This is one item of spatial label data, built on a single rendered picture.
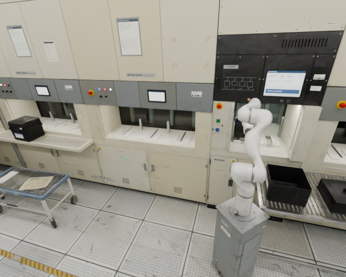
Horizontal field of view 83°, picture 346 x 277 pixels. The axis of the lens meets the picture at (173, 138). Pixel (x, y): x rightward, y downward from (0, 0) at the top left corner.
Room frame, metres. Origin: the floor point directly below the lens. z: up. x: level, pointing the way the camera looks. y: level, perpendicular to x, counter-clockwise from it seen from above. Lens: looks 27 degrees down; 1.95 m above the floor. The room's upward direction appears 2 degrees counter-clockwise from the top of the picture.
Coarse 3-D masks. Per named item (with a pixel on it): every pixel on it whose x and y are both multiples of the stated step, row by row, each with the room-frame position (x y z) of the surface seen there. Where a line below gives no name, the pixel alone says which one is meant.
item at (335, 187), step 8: (320, 184) 1.26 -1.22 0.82; (328, 184) 1.21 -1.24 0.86; (336, 184) 1.21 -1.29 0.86; (344, 184) 1.20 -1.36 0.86; (320, 192) 1.22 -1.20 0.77; (328, 192) 1.13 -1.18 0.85; (336, 192) 1.12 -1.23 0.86; (344, 192) 1.11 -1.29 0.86; (328, 200) 1.10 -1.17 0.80; (336, 200) 1.04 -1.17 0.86; (344, 200) 1.04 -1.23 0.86; (336, 208) 1.01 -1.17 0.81; (344, 208) 1.00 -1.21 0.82
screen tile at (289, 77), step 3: (288, 75) 1.64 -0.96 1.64; (291, 75) 1.63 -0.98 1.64; (294, 75) 1.63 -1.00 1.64; (297, 75) 1.62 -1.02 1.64; (303, 75) 1.61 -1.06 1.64; (288, 78) 1.64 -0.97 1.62; (291, 78) 1.63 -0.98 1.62; (294, 78) 1.63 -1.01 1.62; (297, 78) 1.62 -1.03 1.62; (300, 78) 1.61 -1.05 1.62; (285, 81) 1.64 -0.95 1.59; (297, 81) 1.62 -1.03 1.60; (300, 81) 1.61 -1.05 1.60; (285, 84) 1.64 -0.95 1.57; (288, 84) 1.64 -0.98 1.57; (291, 84) 1.63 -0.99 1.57; (294, 84) 1.62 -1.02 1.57; (297, 84) 1.62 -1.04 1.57; (300, 84) 1.61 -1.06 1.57; (285, 87) 1.64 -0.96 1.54; (288, 87) 1.63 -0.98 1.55; (291, 87) 1.63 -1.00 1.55; (294, 87) 1.62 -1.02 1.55; (297, 87) 1.61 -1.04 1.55
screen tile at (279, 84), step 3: (270, 75) 1.68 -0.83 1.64; (273, 75) 1.67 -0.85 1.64; (276, 75) 1.67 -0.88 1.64; (279, 75) 1.66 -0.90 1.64; (270, 78) 1.68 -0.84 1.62; (273, 78) 1.67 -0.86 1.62; (276, 78) 1.67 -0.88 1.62; (279, 78) 1.66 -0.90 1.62; (282, 78) 1.65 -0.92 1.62; (267, 81) 1.68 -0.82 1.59; (279, 81) 1.66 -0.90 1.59; (282, 81) 1.65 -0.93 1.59; (267, 84) 1.68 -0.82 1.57; (270, 84) 1.68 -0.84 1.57; (273, 84) 1.67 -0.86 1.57; (276, 84) 1.66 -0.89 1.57; (279, 84) 1.66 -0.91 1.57; (282, 84) 1.65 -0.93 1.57; (276, 87) 1.66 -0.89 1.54; (279, 87) 1.66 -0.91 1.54
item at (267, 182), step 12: (276, 168) 1.39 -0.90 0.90; (288, 168) 1.36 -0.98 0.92; (300, 168) 1.34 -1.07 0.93; (276, 180) 1.39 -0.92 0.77; (288, 180) 1.36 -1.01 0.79; (300, 180) 1.29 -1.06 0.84; (276, 192) 1.14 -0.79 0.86; (288, 192) 1.12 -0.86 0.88; (300, 192) 1.10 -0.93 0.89; (300, 204) 1.09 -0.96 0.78
